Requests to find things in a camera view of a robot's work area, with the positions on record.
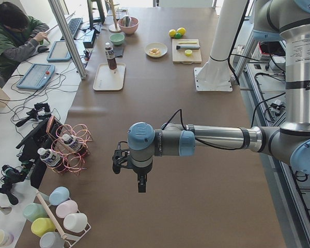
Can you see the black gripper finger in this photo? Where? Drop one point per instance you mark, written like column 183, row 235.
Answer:
column 143, row 187
column 140, row 187

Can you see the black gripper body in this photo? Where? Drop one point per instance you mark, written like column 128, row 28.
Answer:
column 141, row 173

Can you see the white round plate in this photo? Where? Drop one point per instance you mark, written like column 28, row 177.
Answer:
column 159, row 45

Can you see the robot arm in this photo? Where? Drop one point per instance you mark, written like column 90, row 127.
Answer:
column 289, row 143

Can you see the cream rabbit tray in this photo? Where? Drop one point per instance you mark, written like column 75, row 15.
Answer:
column 109, row 80

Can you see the tea bottle on tray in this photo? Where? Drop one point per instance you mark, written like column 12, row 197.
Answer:
column 110, row 56

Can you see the white plastic cup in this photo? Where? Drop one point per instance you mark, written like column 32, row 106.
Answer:
column 75, row 222

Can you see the pink plastic cup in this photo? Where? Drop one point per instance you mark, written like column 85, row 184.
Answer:
column 66, row 208

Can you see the white cup rack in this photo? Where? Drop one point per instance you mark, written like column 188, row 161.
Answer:
column 70, row 238

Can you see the tea bottle in rack back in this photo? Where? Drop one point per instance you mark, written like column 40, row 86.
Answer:
column 74, row 144

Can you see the tea bottle in rack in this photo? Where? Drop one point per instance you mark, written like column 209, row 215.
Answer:
column 52, row 159
column 74, row 144

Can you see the blue plastic cup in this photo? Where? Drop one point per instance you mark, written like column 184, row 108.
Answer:
column 59, row 195

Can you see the tea bottle in rack front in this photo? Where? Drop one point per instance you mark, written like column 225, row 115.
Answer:
column 52, row 159

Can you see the grey plastic cup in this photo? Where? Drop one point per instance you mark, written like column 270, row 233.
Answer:
column 51, row 240

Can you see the yellow plastic cup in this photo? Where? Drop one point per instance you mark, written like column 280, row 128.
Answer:
column 41, row 226

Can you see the mint plastic cup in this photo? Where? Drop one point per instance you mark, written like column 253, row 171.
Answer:
column 34, row 211

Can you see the dark grey cloth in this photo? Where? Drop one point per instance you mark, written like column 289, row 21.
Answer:
column 118, row 51

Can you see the half lemon slice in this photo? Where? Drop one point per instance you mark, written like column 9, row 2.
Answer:
column 188, row 53

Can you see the wooden cutting board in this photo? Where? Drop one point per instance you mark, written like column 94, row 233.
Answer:
column 179, row 56

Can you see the mint green bowl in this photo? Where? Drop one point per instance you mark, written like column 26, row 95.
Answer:
column 117, row 39

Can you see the blue teach pendant near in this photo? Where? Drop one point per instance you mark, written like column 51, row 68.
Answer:
column 37, row 76

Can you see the blue teach pendant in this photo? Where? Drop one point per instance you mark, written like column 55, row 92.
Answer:
column 37, row 76
column 59, row 52

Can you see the green lime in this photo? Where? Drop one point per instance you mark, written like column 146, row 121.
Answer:
column 178, row 35

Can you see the yellow lemon near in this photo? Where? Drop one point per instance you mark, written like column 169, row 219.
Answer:
column 172, row 33

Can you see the yellow lemon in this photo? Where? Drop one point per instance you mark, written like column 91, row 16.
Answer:
column 172, row 33
column 181, row 31

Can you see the blue teach pendant far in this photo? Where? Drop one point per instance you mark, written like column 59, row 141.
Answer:
column 59, row 52

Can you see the wooden mug tree stand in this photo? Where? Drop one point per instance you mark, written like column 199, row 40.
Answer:
column 113, row 28

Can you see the yellow lemon far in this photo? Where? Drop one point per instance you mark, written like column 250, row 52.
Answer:
column 181, row 31

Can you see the pink bowl with ice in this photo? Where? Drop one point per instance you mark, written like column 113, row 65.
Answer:
column 129, row 30

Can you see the steel ice scoop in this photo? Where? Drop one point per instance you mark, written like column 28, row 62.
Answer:
column 126, row 21

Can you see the black keyboard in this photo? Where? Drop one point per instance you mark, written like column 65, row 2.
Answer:
column 74, row 26

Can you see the seated person green jacket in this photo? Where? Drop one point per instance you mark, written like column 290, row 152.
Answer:
column 20, row 35

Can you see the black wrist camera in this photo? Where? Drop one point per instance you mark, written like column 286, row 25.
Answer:
column 121, row 158

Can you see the copper wire bottle rack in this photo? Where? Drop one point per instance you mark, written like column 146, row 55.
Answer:
column 73, row 162

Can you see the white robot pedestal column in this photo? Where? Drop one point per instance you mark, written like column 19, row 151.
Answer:
column 215, row 74

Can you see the aluminium frame post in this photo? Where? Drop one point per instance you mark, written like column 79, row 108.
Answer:
column 63, row 26

